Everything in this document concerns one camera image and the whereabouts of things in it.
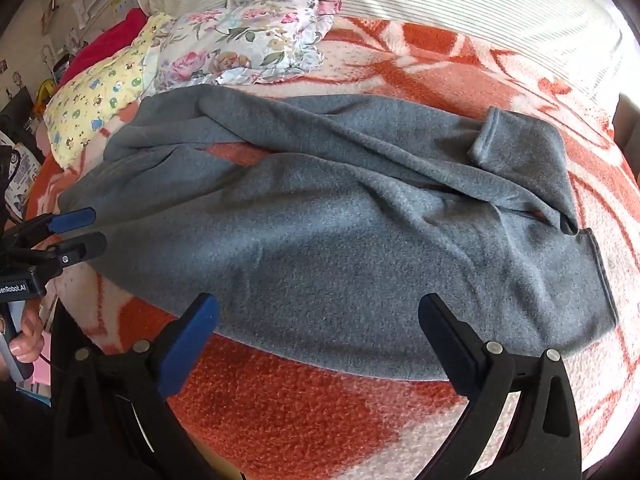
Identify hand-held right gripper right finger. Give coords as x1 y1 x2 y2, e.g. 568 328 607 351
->
415 292 583 480

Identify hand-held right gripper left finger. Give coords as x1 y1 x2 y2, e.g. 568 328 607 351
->
50 292 246 480

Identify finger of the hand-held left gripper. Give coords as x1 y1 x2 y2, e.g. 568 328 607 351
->
0 207 97 252
0 232 108 282

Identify grey fleece pants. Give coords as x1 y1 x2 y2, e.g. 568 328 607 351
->
57 84 619 383

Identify person's left hand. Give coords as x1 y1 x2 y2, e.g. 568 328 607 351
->
0 305 47 377

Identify printed white bag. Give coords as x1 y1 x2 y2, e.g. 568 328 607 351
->
0 132 42 213

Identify yellow printed pillow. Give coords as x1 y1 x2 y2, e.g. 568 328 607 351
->
42 12 173 168

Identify orange and white blanket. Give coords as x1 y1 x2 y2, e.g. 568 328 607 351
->
25 15 640 480

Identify red cloth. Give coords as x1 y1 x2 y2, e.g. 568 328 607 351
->
57 7 151 86

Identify white paper sheet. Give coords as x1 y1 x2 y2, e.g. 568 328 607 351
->
72 0 109 28

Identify floral pillow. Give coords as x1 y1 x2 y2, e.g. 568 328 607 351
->
142 0 343 97

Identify dark brown furniture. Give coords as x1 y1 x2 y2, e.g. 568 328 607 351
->
612 92 640 181

